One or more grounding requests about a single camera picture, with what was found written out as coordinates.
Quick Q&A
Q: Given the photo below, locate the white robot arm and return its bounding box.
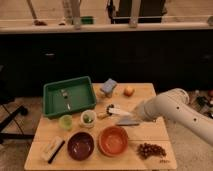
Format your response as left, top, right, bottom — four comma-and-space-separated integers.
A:
131, 88, 213, 146

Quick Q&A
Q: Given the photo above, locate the orange red bowl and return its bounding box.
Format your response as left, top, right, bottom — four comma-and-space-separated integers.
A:
97, 126, 128, 157

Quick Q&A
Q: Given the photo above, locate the dark purple bowl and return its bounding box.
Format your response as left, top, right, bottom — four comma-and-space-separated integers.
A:
67, 132, 94, 161

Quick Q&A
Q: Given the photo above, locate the blue grey folded cloth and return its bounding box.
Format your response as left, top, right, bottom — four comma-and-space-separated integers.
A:
117, 116, 140, 126

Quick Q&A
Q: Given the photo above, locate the orange fruit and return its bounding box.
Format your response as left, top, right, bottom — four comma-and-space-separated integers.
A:
123, 86, 135, 97

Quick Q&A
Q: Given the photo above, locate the bunch of dark grapes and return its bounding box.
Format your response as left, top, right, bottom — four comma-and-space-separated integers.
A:
137, 143, 166, 159

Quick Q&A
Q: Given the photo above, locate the blue sponge block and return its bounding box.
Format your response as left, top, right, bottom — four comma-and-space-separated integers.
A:
100, 78, 117, 98

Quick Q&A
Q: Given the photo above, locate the white cup with green item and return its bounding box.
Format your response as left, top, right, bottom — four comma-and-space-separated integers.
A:
80, 110, 96, 128

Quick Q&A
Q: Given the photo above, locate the light green cup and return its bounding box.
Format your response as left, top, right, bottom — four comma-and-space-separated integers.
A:
59, 115, 72, 130

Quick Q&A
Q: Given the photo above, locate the green plastic tray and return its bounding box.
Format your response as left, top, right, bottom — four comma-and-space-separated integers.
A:
43, 76, 97, 119

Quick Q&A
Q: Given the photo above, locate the black office chair base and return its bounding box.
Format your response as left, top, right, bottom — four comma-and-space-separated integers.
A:
0, 66, 36, 144

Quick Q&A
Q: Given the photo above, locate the white scrub brush black handle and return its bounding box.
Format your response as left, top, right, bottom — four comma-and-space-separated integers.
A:
41, 136, 65, 163

